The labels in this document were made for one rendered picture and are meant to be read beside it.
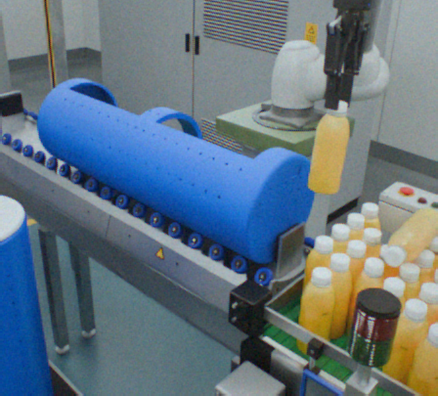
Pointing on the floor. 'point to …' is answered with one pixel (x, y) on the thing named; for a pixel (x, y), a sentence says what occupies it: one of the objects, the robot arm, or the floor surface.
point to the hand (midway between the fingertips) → (338, 92)
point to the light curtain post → (54, 27)
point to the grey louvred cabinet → (219, 41)
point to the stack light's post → (360, 387)
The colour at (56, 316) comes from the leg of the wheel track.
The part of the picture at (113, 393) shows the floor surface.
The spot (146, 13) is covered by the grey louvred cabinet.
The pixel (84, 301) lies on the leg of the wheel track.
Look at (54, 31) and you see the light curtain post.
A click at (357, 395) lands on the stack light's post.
